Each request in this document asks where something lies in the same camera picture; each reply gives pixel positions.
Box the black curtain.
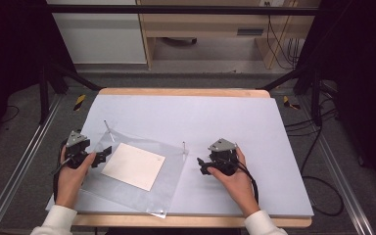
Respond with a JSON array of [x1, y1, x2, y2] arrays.
[[0, 0, 77, 151], [298, 0, 376, 200]]

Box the black horizontal crossbar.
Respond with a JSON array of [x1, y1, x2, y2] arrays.
[[44, 4, 321, 17]]

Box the thin black floor cable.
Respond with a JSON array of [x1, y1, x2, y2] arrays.
[[0, 105, 21, 124]]

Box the clear acrylic photo frame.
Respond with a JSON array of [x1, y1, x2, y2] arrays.
[[80, 119, 190, 219]]

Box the black floor cable bundle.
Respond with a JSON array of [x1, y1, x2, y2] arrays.
[[283, 97, 340, 137]]

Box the wooden table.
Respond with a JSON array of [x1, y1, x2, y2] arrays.
[[49, 87, 313, 229]]

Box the person's right hand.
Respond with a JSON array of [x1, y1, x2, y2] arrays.
[[207, 146, 255, 208]]

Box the black hanging wall cables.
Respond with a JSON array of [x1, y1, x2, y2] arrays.
[[265, 14, 306, 71]]

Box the grey desk label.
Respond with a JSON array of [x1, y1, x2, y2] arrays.
[[236, 28, 265, 36]]

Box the white cabinet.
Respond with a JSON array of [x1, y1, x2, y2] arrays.
[[45, 0, 148, 66]]

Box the light wooden desk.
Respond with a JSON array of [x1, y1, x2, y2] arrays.
[[135, 0, 323, 71]]

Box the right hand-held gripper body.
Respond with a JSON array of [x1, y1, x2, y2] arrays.
[[206, 138, 240, 176]]

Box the white table sheet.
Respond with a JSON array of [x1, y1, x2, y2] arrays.
[[45, 94, 315, 218]]

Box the painting picture card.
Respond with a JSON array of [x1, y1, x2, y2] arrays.
[[100, 142, 166, 192]]

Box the aluminium floor rail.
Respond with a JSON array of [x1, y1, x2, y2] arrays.
[[297, 93, 376, 235], [0, 93, 64, 235]]

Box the yellow black tape piece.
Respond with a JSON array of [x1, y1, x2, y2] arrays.
[[72, 94, 87, 112], [282, 95, 302, 111]]

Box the black looped floor cable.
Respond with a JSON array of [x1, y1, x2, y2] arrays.
[[299, 125, 346, 217]]

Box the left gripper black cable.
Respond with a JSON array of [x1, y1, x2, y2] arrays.
[[51, 143, 76, 204]]

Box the black metal stand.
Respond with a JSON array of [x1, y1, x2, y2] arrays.
[[38, 61, 103, 125], [259, 64, 325, 127]]

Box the person's left hand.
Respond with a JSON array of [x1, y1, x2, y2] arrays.
[[55, 145, 98, 209]]

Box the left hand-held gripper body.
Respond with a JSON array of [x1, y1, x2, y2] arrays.
[[60, 130, 95, 169]]

